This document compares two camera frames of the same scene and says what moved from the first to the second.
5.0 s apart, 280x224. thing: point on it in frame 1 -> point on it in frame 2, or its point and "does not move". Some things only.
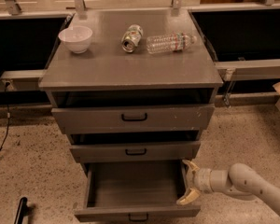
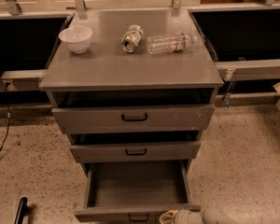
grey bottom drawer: [137, 190] does not move
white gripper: [203, 180] -> [187, 217]
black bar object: [22, 210] does not move
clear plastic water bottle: [169, 42] does not move
